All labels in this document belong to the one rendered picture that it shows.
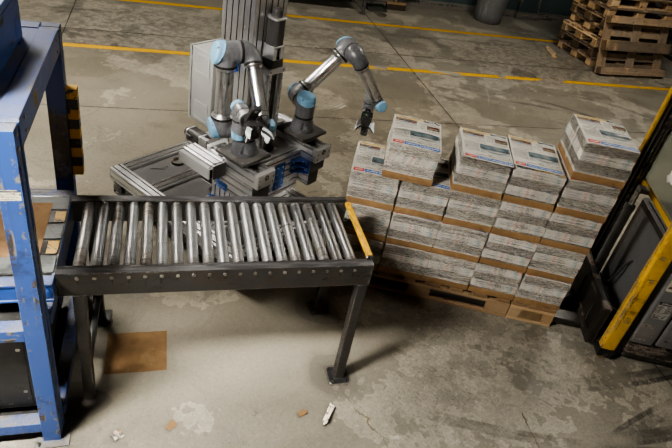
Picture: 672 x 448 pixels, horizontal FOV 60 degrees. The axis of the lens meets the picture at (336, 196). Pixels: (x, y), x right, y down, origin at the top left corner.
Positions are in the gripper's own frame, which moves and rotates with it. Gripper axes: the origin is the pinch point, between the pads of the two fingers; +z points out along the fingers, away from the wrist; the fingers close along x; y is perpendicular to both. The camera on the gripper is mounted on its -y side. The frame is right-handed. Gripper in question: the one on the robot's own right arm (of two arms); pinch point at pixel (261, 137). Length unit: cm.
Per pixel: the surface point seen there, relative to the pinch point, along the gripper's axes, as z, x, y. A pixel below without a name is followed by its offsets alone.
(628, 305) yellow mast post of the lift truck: 84, -207, 54
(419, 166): -5, -100, 18
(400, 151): -12, -88, 12
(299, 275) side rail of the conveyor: 42, -14, 46
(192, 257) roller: 24, 30, 47
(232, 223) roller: 4.3, 6.4, 44.6
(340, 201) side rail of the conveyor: -2, -54, 38
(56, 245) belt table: 3, 81, 53
